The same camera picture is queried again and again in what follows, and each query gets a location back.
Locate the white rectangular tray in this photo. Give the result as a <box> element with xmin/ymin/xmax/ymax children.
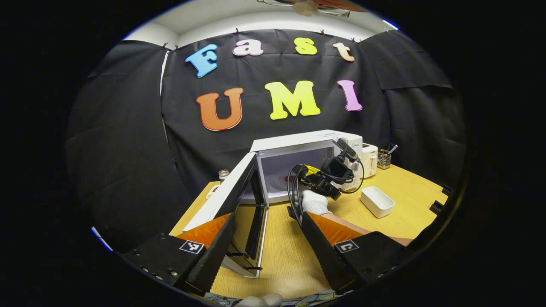
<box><xmin>360</xmin><ymin>186</ymin><xmax>396</xmax><ymax>219</ymax></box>

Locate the white microwave oven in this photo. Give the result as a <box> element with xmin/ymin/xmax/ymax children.
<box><xmin>183</xmin><ymin>130</ymin><xmax>363</xmax><ymax>279</ymax></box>

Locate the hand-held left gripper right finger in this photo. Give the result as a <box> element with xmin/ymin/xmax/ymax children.
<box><xmin>300</xmin><ymin>211</ymin><xmax>421</xmax><ymax>295</ymax></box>

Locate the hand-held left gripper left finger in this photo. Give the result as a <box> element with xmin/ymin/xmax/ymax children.
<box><xmin>123</xmin><ymin>212</ymin><xmax>236</xmax><ymax>295</ymax></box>

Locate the black cable bundle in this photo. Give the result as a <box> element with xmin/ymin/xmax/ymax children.
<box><xmin>287</xmin><ymin>164</ymin><xmax>310</xmax><ymax>226</ymax></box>

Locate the white toaster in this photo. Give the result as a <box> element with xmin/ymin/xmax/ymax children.
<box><xmin>362</xmin><ymin>143</ymin><xmax>379</xmax><ymax>178</ymax></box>

